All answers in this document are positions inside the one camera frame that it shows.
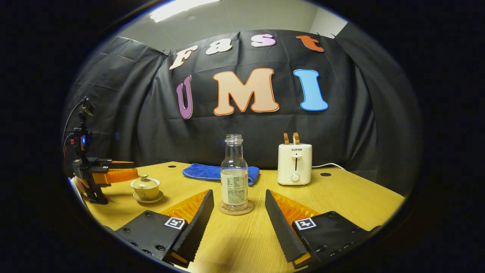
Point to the white toaster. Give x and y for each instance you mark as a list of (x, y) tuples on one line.
[(303, 167)]

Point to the toast slice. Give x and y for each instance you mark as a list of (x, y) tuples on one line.
[(286, 139), (296, 138)]

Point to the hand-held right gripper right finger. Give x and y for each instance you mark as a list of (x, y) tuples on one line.
[(282, 227)]

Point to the white teacup lid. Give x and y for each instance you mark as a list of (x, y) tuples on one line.
[(144, 182)]

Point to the white ceramic teacup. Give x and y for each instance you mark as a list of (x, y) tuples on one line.
[(146, 193)]

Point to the white saucer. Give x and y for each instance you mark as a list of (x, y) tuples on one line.
[(159, 197)]

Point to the ceiling light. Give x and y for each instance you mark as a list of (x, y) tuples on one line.
[(182, 7)]

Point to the black backdrop cloth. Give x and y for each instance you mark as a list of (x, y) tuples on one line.
[(151, 106)]

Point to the round cork coaster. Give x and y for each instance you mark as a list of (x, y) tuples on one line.
[(223, 210)]

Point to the blue towel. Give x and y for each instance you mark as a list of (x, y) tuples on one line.
[(201, 172)]

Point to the clear plastic water bottle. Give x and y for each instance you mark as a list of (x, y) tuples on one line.
[(234, 189)]

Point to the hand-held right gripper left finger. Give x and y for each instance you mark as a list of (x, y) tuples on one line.
[(195, 227)]

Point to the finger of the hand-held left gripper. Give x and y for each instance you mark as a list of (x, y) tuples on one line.
[(119, 176), (117, 164)]

